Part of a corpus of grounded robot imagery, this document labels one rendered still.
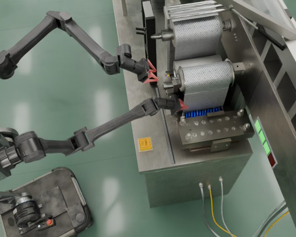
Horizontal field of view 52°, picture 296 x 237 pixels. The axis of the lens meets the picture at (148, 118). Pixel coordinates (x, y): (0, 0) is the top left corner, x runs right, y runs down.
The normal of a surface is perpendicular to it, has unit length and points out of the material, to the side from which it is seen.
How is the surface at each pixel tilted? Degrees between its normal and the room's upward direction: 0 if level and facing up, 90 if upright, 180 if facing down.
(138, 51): 0
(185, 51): 92
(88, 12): 0
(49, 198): 0
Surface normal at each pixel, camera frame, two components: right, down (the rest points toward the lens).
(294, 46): -0.04, -0.51
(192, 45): 0.16, 0.86
